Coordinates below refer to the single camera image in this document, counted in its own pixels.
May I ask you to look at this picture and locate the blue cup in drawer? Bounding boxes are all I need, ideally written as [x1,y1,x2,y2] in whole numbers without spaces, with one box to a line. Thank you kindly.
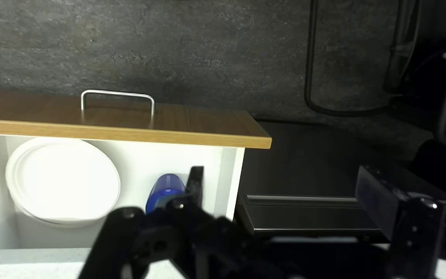
[146,174,185,214]

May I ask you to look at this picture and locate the white plate in drawer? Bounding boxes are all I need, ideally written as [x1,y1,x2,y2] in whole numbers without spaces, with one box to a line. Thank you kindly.
[5,138,121,227]

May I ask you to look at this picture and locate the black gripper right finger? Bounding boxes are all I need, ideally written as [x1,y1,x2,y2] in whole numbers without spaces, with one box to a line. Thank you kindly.
[355,165,440,245]

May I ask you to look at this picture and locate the wooden front white drawer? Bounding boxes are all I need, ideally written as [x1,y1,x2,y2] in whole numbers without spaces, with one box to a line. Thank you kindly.
[0,90,273,250]

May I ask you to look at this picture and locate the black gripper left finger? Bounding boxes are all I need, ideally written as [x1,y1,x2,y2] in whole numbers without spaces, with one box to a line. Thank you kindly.
[166,166,205,220]

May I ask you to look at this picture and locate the silver drawer handle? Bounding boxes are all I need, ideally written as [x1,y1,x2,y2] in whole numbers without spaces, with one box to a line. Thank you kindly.
[80,89,157,118]

